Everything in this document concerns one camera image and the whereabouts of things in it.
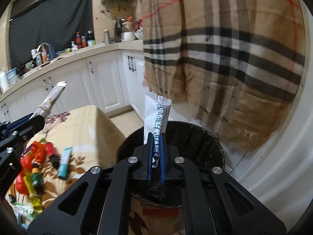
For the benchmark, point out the red black bottle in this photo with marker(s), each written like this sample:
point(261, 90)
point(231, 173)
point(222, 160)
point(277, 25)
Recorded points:
point(52, 155)

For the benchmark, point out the floral tablecloth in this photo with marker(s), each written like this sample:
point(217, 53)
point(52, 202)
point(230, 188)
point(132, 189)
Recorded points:
point(93, 138)

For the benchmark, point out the chrome kitchen faucet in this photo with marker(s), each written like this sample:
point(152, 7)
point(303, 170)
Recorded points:
point(49, 48)

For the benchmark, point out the red plastic bag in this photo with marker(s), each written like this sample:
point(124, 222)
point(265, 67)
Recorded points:
point(26, 163)

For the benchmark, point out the yellow snack wrapper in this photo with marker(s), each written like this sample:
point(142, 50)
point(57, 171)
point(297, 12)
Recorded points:
point(34, 197)

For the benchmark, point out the orange wrapper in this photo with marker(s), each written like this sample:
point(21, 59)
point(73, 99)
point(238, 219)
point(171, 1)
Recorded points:
point(39, 152)

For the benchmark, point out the black trash bin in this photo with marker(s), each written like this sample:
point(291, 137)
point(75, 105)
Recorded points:
point(193, 142)

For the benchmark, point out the white camel milk packet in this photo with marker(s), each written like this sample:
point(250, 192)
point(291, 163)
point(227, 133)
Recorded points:
point(156, 114)

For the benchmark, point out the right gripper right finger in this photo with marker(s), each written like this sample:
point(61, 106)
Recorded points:
point(214, 202)

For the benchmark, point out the blue stick packet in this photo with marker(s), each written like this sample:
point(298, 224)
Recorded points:
point(24, 226)

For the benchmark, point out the green white wrapper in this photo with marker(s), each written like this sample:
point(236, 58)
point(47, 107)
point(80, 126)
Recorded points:
point(25, 210)

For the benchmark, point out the steel thermos bottle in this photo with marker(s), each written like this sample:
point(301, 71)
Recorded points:
point(106, 37)

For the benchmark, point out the plaid beige curtain cloth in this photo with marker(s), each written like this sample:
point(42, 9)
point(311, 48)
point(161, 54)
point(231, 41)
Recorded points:
point(237, 63)

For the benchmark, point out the teal white tube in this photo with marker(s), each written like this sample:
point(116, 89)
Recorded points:
point(64, 163)

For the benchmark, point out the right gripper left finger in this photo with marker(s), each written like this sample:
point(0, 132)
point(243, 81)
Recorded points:
point(98, 202)

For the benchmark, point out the black window curtain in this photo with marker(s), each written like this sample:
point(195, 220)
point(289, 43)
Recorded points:
point(56, 22)

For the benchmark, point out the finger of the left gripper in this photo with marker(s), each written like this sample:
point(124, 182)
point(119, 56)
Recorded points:
point(18, 122)

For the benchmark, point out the white blender jug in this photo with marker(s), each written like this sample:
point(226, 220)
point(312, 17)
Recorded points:
point(128, 33)

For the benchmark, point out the white lower cabinets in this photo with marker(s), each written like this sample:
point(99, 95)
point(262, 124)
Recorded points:
point(104, 80)

